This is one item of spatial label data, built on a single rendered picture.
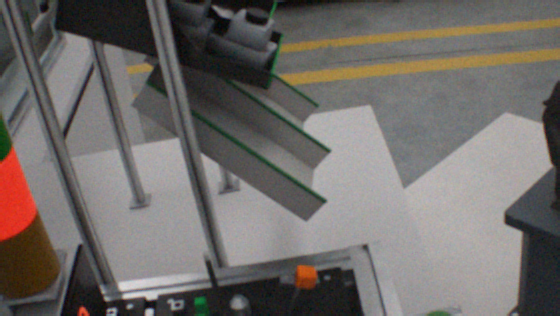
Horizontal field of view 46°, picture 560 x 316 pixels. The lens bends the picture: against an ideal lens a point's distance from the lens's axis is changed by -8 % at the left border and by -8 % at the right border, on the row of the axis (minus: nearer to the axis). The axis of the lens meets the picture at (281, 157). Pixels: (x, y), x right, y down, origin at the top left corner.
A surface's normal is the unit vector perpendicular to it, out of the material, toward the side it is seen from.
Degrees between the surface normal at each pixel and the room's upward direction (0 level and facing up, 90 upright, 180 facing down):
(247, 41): 86
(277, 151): 45
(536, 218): 0
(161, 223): 0
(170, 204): 0
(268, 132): 90
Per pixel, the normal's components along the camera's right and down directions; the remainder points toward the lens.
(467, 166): -0.15, -0.85
